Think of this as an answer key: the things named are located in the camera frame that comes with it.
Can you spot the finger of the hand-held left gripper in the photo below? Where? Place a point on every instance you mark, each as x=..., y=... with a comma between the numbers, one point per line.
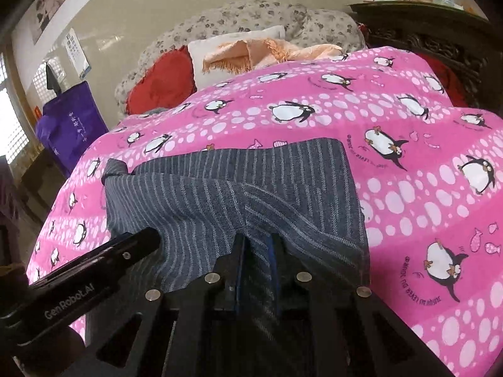
x=135, y=245

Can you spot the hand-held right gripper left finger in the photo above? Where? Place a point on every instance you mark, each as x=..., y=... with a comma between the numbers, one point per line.
x=237, y=267

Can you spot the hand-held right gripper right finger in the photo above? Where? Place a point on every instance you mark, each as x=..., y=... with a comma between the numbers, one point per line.
x=272, y=259

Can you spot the grey striped suit jacket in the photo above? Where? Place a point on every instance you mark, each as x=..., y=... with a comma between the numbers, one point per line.
x=235, y=188

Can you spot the dark wooden table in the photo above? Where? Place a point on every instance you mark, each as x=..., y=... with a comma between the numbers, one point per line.
x=37, y=182

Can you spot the purple tote bag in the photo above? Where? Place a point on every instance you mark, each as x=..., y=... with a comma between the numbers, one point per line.
x=70, y=125

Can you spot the pink penguin print blanket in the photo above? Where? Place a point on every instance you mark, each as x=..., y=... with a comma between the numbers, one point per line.
x=412, y=165

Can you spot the red heart-shaped cushion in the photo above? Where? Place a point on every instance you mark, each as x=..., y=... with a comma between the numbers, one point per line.
x=165, y=78

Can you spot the lattice window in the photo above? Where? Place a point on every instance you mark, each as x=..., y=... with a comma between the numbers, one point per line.
x=11, y=118

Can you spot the peach fringed scarf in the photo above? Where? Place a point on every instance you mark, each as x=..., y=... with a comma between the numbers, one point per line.
x=267, y=53

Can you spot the white pillow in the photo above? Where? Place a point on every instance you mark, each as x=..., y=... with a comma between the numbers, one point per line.
x=235, y=36

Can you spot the red cloth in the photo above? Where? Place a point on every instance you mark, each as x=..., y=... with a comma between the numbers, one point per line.
x=444, y=78

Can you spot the dark carved wooden headboard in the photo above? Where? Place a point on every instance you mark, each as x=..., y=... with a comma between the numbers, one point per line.
x=432, y=27

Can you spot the wall calendar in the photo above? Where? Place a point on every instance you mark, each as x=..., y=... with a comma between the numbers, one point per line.
x=76, y=53

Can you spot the wall poster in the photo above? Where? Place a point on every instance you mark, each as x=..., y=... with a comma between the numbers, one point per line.
x=49, y=8

